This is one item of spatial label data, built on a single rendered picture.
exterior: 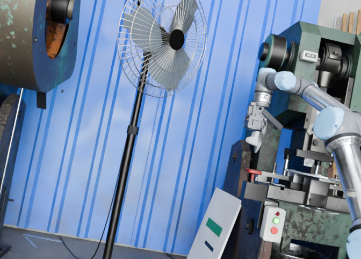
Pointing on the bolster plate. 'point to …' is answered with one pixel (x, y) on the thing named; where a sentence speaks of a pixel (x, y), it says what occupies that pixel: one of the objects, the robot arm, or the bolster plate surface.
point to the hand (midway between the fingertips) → (257, 150)
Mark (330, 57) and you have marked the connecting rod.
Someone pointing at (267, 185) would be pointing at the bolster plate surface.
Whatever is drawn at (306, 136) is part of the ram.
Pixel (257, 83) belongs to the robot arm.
